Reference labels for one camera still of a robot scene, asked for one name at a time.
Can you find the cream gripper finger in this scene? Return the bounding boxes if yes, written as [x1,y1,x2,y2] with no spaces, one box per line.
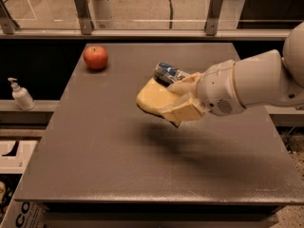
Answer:
[159,92,208,124]
[166,72,201,96]

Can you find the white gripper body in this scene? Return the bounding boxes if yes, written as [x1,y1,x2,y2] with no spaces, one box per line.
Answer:
[198,60,245,116]

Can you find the yellow wavy sponge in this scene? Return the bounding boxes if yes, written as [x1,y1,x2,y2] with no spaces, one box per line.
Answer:
[136,78,180,117]

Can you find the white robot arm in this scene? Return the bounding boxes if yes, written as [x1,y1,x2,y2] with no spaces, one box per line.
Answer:
[160,23,304,124]

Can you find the crushed blue silver can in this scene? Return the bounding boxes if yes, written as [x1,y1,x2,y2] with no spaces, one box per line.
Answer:
[154,62,188,86]

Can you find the red apple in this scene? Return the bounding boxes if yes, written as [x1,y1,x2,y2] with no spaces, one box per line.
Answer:
[84,46,108,70]

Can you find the white pipe behind glass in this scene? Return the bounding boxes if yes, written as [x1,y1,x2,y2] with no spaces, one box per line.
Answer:
[92,0,114,29]

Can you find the white pump dispenser bottle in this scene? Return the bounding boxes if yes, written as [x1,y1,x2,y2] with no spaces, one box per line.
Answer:
[8,77,35,110]

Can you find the metal railing beam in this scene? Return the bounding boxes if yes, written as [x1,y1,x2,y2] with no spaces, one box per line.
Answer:
[0,29,292,41]

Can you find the printed cardboard box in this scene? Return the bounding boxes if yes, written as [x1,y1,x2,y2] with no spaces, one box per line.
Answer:
[0,173,46,228]

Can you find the right metal railing bracket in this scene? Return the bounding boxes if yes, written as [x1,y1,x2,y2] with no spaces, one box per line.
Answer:
[205,0,223,36]

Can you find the metal railing bracket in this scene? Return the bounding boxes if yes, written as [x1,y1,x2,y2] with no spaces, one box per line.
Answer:
[74,0,93,35]
[205,0,223,36]

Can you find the left metal railing bracket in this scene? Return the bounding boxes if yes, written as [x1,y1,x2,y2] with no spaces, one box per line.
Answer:
[74,0,93,35]

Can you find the far left metal bracket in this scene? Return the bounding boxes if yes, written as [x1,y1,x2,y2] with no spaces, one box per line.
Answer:
[0,0,18,34]

